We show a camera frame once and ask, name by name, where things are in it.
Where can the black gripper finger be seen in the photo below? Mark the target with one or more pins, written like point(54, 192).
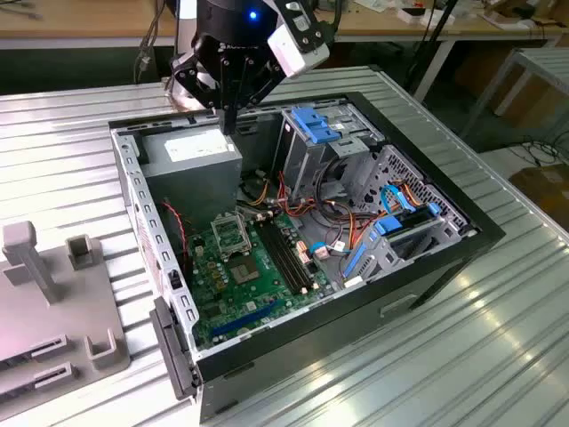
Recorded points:
point(266, 84)
point(191, 75)

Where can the CPU socket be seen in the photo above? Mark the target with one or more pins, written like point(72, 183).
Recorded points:
point(242, 270)

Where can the blue plastic drive latch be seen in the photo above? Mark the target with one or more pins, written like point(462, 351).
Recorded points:
point(311, 124)

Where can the metal drive bay cage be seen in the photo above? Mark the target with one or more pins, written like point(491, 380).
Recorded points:
point(302, 164)

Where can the grey power supply unit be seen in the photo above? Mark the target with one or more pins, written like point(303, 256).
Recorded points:
point(195, 187)

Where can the wooden desk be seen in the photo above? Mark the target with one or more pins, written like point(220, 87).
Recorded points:
point(53, 20)

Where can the white flat box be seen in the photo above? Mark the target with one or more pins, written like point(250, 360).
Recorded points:
point(424, 15)

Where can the black RAM slot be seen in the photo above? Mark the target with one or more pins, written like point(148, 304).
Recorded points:
point(295, 257)
point(277, 257)
point(283, 257)
point(290, 257)

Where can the blue disk carrier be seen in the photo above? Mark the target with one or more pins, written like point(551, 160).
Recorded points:
point(386, 224)

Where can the green motherboard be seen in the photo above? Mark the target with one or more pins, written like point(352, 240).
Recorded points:
point(266, 293)

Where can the metal disk bay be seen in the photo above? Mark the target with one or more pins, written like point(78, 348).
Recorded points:
point(380, 262)

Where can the blue expansion slot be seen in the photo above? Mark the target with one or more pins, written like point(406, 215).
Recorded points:
point(244, 319)

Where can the silver coin battery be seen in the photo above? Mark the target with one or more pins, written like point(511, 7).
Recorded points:
point(243, 332)

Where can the grey parts rack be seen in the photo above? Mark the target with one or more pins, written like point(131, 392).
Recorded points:
point(66, 302)

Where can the black open PC case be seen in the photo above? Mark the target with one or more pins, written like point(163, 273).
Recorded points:
point(311, 356)

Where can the brown cardboard box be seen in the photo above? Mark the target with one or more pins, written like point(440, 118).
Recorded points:
point(544, 191)

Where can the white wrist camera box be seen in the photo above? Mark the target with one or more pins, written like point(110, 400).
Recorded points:
point(293, 53)

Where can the blue plastic bay rail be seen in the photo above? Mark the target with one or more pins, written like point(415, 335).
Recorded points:
point(355, 262)

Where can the white metal frame table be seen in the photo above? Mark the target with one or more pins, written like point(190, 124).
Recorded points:
point(542, 58)

